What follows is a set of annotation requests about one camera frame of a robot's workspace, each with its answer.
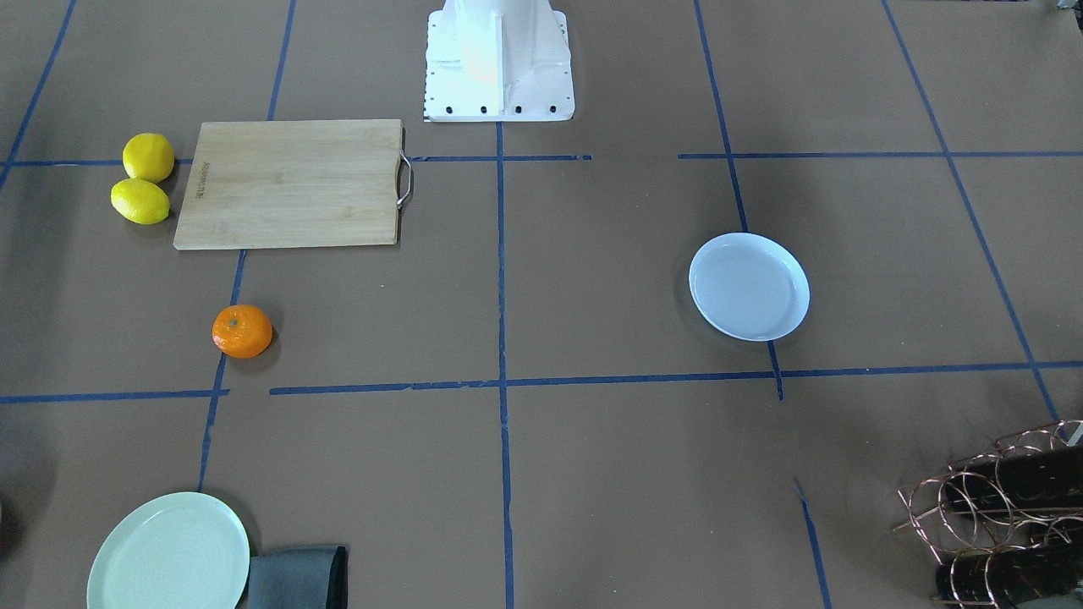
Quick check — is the light blue plate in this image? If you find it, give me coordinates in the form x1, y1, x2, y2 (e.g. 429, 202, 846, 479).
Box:
688, 232, 811, 342

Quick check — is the orange mandarin fruit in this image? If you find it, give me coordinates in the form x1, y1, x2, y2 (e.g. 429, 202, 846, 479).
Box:
212, 305, 274, 359

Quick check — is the light green plate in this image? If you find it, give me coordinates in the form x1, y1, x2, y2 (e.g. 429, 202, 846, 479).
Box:
84, 492, 250, 608

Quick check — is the bamboo cutting board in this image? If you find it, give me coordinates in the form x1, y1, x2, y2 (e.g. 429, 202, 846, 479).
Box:
173, 118, 413, 251

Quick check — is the folded dark grey cloth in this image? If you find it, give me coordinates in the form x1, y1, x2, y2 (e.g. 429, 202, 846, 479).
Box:
247, 545, 349, 608

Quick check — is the yellow lemon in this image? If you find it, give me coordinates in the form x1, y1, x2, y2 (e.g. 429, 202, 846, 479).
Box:
121, 134, 177, 184
110, 178, 171, 225

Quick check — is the dark green wine bottle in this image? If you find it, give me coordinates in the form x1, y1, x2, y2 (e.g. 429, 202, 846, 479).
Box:
943, 446, 1082, 515

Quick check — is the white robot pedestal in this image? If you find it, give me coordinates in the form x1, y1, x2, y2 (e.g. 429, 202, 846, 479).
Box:
423, 1, 576, 124

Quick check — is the copper wire bottle rack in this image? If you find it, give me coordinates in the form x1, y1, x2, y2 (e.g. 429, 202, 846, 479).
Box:
897, 420, 1082, 608

